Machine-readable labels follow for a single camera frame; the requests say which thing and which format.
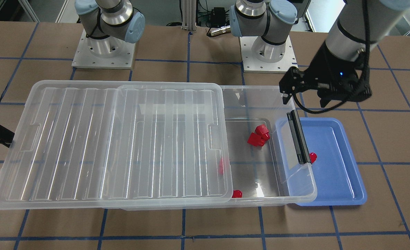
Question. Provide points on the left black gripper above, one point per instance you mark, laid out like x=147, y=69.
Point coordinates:
x=321, y=65

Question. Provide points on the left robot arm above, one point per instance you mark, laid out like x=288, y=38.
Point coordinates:
x=358, y=29

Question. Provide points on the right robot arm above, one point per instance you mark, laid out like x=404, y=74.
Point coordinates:
x=110, y=26

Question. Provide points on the clear plastic storage box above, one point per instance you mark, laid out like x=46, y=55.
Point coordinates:
x=267, y=146

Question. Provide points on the blue plastic tray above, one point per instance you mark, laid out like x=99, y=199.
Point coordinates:
x=333, y=179

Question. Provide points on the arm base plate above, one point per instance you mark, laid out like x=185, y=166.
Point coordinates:
x=109, y=53
x=260, y=57

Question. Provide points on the black box latch handle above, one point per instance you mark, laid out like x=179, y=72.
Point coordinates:
x=299, y=141

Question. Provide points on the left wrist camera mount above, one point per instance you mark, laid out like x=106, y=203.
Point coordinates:
x=349, y=89

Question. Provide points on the aluminium frame post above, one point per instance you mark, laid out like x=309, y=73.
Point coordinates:
x=189, y=15

